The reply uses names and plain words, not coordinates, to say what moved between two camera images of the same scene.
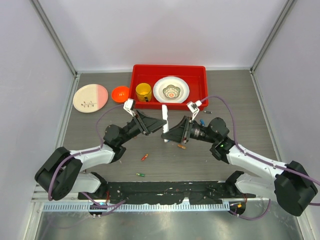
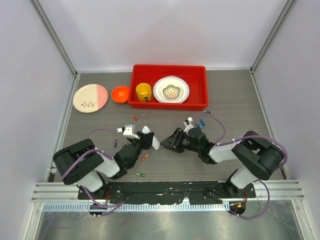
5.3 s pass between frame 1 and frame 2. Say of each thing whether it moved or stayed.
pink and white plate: stayed
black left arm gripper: moved
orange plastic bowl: stayed
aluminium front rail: stayed
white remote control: moved
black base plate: stayed
